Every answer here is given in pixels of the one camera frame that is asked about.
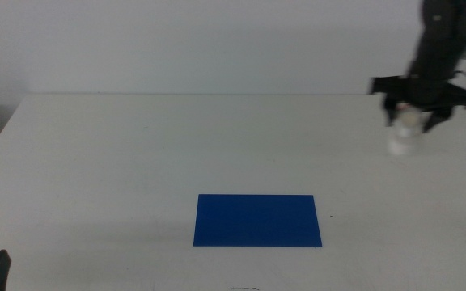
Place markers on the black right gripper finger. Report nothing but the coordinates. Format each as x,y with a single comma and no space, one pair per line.
437,119
391,111

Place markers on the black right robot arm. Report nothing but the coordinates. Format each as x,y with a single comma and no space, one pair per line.
443,36

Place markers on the blue rectangular mat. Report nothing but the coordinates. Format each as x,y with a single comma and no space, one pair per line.
257,220

